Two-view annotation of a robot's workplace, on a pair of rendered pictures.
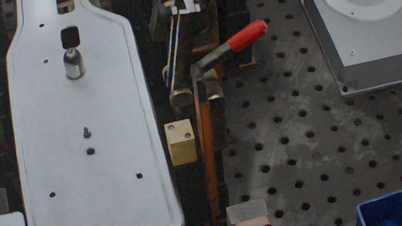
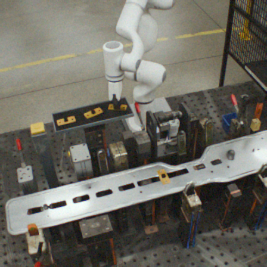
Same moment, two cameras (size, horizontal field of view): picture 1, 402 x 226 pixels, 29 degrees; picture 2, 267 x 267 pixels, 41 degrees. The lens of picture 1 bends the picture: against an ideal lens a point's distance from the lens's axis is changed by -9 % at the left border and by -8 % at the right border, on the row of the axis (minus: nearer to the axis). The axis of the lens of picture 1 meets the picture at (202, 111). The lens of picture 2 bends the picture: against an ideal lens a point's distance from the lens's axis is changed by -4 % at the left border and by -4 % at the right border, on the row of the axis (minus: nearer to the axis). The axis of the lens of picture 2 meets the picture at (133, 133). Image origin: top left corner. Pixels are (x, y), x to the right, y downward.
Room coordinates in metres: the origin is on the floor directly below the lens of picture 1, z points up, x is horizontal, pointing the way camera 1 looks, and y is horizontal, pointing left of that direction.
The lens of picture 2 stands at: (1.42, 1.25, 2.28)
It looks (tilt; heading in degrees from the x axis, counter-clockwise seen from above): 44 degrees down; 263
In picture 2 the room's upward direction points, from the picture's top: 2 degrees counter-clockwise
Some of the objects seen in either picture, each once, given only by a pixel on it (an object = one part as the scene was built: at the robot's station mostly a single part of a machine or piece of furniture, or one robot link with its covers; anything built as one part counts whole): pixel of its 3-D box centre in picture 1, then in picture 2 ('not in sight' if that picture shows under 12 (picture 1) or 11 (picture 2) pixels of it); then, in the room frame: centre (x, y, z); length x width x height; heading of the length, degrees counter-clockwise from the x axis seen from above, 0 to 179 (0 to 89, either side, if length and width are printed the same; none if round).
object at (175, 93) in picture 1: (181, 96); not in sight; (0.71, 0.03, 1.06); 0.03 x 0.01 x 0.03; 99
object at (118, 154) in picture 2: not in sight; (120, 176); (1.35, 0.11, 0.89); 0.13 x 0.11 x 0.38; 99
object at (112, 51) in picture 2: not in sight; (114, 58); (1.32, -0.08, 1.43); 0.09 x 0.08 x 0.13; 147
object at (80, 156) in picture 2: not in sight; (86, 181); (1.52, 0.13, 0.90); 0.13 x 0.10 x 0.41; 99
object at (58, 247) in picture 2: not in sight; (53, 226); (1.69, 0.32, 0.84); 0.11 x 0.06 x 0.29; 99
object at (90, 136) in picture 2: not in sight; (96, 149); (1.45, -0.05, 0.92); 0.10 x 0.08 x 0.45; 9
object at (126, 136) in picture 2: not in sight; (129, 163); (1.29, 0.04, 0.90); 0.05 x 0.05 x 0.40; 9
